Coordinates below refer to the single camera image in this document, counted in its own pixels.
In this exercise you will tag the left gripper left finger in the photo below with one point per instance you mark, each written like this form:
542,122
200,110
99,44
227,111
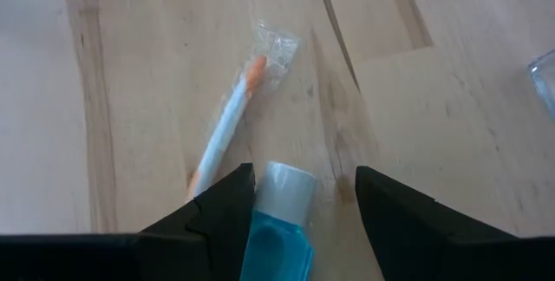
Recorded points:
173,250

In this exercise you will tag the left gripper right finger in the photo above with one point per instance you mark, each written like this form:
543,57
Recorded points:
433,246

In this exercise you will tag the blue mouthwash bottle white cap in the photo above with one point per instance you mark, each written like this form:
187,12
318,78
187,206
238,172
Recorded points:
277,246

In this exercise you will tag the clear acrylic organizer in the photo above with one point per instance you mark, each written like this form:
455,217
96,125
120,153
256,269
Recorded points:
546,86

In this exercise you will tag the wrapped orange toothbrush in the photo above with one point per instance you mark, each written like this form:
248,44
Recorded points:
227,125

